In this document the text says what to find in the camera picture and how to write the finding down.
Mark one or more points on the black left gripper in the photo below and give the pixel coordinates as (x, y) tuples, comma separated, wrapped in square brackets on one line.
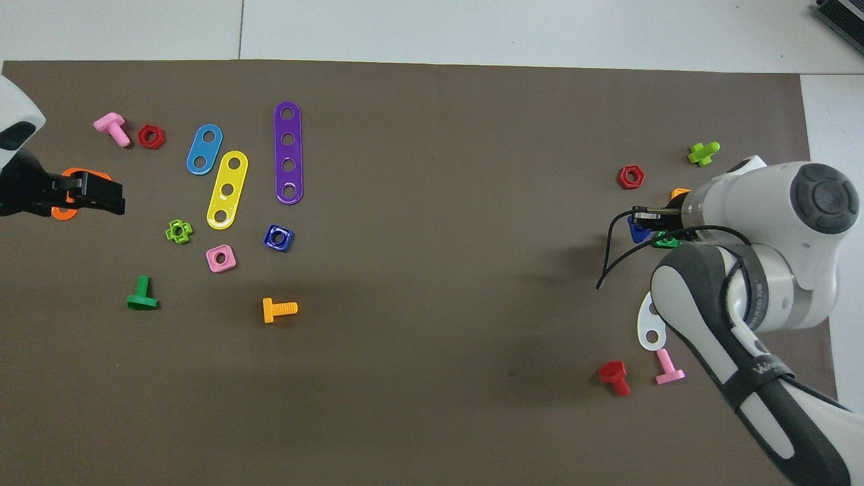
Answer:
[(23, 192)]

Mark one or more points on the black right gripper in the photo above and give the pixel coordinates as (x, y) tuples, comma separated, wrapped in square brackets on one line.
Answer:
[(668, 217)]

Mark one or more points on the blue plastic bolt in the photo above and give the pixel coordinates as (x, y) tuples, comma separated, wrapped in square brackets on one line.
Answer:
[(638, 231)]

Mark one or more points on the blue square nut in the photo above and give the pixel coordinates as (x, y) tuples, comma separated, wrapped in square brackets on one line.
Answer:
[(270, 241)]

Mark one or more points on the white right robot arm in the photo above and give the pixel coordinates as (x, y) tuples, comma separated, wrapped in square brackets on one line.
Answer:
[(776, 216)]

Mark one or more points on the green triangle nut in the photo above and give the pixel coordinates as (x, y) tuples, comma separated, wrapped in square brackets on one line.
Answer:
[(665, 243)]

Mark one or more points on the orange square nut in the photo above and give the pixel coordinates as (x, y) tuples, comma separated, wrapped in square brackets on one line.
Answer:
[(678, 193)]

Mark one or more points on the orange heart-shaped plate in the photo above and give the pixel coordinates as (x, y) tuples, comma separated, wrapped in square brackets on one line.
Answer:
[(63, 213)]

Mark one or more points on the red hex nut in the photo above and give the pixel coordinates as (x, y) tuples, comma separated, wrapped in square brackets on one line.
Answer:
[(622, 179), (142, 139)]

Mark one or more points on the pink plastic bolt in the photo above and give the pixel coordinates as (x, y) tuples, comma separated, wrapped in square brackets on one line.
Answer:
[(668, 368), (111, 126)]

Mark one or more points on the lime green cross bolt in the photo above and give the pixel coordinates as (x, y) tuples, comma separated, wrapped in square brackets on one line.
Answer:
[(702, 154)]

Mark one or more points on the lime green flower nut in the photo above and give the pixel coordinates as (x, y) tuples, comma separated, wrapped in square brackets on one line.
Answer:
[(171, 233)]

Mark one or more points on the white curved perforated plate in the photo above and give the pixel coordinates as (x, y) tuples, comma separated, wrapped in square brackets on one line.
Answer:
[(646, 324)]

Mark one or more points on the green plastic bolt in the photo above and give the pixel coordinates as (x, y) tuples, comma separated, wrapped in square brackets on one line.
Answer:
[(142, 298)]

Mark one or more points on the blue two-hole plate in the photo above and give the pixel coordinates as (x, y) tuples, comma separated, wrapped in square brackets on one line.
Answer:
[(204, 150)]

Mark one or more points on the pink square nut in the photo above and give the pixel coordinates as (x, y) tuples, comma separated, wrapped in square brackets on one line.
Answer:
[(211, 262)]

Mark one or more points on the yellow three-hole plate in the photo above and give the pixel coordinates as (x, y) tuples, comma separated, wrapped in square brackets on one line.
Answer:
[(231, 177)]

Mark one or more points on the red plastic bolt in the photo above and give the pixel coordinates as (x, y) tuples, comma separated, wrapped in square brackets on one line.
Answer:
[(614, 376)]

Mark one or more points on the purple four-hole strip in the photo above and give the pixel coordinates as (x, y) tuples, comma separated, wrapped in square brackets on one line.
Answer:
[(288, 152)]

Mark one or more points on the orange plastic bolt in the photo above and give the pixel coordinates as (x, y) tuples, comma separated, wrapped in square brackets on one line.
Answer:
[(279, 310)]

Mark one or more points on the brown table mat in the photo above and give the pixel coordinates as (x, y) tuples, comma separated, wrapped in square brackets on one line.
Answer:
[(439, 169)]

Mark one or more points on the grey ribbed device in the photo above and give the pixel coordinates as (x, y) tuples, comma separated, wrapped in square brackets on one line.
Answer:
[(842, 17)]

